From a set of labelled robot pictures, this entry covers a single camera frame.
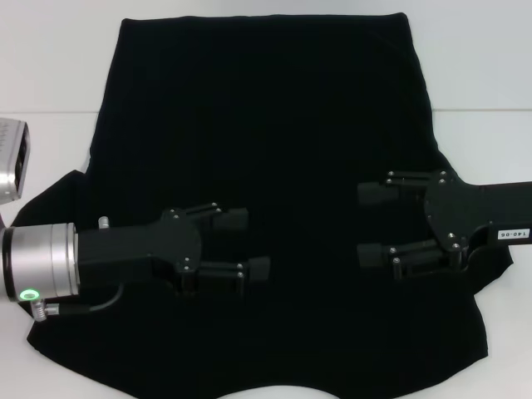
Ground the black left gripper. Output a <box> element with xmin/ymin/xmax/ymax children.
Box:
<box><xmin>76</xmin><ymin>202</ymin><xmax>273</xmax><ymax>297</ymax></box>

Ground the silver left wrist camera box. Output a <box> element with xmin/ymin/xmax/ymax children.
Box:
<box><xmin>0</xmin><ymin>117</ymin><xmax>32</xmax><ymax>204</ymax></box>

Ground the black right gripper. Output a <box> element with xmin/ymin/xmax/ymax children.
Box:
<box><xmin>356</xmin><ymin>169</ymin><xmax>532</xmax><ymax>281</ymax></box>

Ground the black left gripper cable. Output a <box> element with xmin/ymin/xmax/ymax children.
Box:
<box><xmin>32</xmin><ymin>215</ymin><xmax>126</xmax><ymax>322</ymax></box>

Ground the black shirt with FREE print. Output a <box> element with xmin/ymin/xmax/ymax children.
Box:
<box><xmin>25</xmin><ymin>12</ymin><xmax>515</xmax><ymax>399</ymax></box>

